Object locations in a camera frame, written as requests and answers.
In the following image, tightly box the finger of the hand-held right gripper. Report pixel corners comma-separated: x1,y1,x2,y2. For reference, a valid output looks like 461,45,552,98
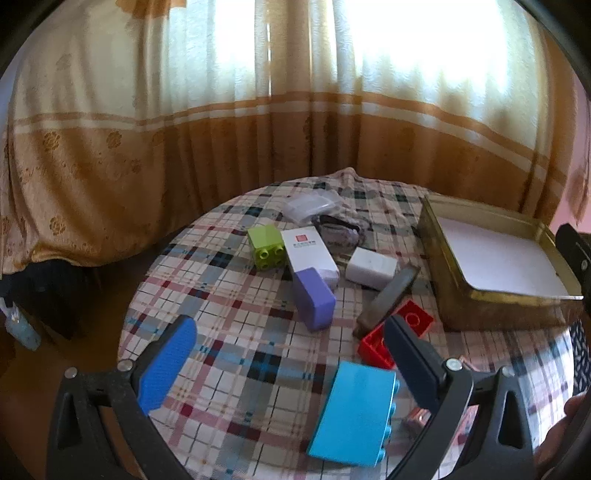
555,223,591,301

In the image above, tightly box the person's right hand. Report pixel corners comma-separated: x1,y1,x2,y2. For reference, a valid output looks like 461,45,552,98
534,392,591,472

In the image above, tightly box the gold tin tray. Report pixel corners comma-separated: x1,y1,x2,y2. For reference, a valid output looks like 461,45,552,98
418,194,583,333

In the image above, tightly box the green toy brick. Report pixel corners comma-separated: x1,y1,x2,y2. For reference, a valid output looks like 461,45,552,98
247,224,288,273

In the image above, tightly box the brown rectangular block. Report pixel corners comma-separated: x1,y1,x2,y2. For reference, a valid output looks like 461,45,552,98
353,265,422,337

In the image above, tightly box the clear plastic box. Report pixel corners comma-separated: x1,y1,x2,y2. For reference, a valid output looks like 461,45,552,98
283,191,341,222

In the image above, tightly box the red toy brick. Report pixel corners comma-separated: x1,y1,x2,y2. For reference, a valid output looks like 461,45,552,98
358,299,435,370

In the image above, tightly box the purple box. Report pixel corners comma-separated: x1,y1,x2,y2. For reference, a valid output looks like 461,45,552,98
292,267,337,332

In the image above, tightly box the blue toy brick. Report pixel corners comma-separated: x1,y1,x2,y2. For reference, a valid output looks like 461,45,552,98
307,361,399,463

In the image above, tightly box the plaid tablecloth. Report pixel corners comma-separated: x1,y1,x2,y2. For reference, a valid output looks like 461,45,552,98
117,168,575,480

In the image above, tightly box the white box with red label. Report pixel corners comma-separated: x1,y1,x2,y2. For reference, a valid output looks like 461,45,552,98
280,227,341,289

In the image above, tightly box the cream and orange curtain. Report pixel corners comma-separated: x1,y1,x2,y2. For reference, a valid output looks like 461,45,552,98
0,0,587,278

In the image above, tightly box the blue feather-print cloth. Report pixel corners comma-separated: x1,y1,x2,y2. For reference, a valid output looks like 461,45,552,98
569,318,591,398

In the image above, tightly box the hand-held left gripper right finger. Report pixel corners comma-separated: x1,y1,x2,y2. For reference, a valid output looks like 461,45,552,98
383,315,541,480

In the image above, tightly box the white charger plug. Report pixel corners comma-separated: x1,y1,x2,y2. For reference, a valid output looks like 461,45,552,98
345,247,399,291

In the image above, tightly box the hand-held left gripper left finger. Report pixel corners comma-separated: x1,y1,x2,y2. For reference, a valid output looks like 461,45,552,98
46,315,199,480

